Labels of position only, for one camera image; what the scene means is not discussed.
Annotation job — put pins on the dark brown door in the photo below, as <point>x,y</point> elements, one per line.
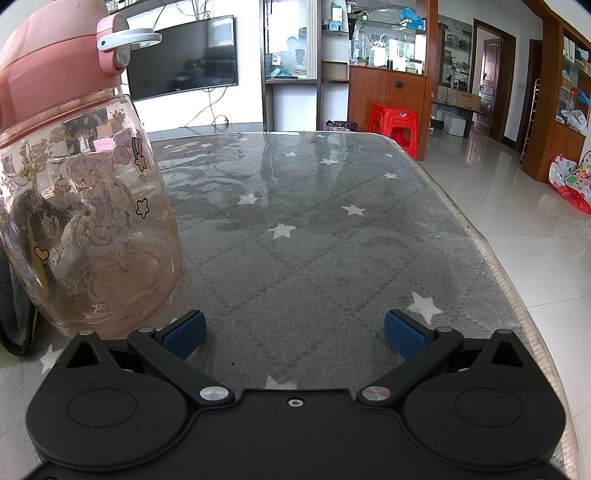
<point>534,87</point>

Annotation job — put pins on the grey and yellow cleaning cloth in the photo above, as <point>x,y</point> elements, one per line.
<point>13,323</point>

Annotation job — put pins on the purple patterned wastebasket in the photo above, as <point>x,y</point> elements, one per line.
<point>340,125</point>

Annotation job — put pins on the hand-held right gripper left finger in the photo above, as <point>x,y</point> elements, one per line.
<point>184,334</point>

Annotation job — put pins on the pink lidded water bottle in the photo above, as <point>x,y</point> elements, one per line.
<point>92,207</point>

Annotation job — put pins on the brown wooden display cabinet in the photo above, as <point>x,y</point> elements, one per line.
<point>383,92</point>

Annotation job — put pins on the red plastic stool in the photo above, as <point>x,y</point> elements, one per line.
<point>392,122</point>

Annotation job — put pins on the wooden panel door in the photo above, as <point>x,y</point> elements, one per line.
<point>489,78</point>

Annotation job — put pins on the white storage bin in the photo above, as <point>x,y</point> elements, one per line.
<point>456,123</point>

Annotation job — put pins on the colourful dotted bag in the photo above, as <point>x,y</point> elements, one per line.
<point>570,184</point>

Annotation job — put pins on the dark framed glass shelf unit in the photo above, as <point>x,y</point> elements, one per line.
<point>295,46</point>

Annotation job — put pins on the metal folding rack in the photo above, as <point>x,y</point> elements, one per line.
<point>530,120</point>

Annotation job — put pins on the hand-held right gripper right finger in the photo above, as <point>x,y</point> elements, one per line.
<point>405,334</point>

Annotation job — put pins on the black flat screen television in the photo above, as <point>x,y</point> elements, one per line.
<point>184,55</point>

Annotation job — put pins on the cardboard boxes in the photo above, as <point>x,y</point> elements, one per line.
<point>461,98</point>

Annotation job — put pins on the brown wooden shelf unit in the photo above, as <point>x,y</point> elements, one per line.
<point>558,138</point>

